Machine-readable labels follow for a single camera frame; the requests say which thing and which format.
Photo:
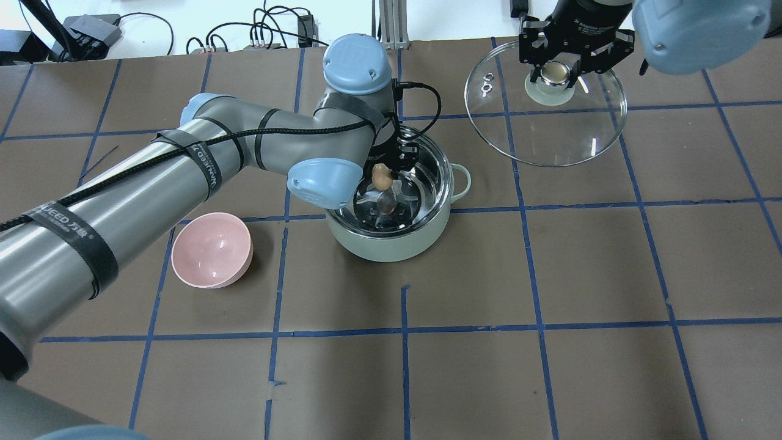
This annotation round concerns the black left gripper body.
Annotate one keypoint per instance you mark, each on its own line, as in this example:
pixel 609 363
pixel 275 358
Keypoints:
pixel 384 148

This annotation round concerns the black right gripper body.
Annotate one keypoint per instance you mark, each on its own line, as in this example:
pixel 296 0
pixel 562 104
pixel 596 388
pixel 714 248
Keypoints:
pixel 588 18

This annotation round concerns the brown egg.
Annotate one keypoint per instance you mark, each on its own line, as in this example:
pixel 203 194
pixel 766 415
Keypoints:
pixel 382 177

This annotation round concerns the glass pot lid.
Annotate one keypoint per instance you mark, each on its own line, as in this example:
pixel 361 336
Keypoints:
pixel 537 114

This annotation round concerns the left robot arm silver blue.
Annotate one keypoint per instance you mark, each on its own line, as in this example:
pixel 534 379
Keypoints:
pixel 66 252

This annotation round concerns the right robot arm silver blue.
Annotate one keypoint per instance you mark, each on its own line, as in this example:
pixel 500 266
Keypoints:
pixel 677 37

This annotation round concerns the pale green electric pot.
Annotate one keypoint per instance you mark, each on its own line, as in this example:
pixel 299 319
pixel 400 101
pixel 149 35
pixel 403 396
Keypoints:
pixel 407 218

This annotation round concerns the pink plastic bowl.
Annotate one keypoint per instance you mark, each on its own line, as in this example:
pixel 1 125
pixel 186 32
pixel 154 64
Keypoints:
pixel 212 251

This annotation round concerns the brown paper table mat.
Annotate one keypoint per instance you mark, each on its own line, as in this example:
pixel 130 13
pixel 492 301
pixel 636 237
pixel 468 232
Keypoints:
pixel 633 296

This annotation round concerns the black box on shelf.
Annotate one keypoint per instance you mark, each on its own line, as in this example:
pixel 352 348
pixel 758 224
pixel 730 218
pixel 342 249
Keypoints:
pixel 102 29

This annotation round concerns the aluminium frame post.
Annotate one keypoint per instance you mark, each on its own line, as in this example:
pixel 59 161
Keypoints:
pixel 390 26

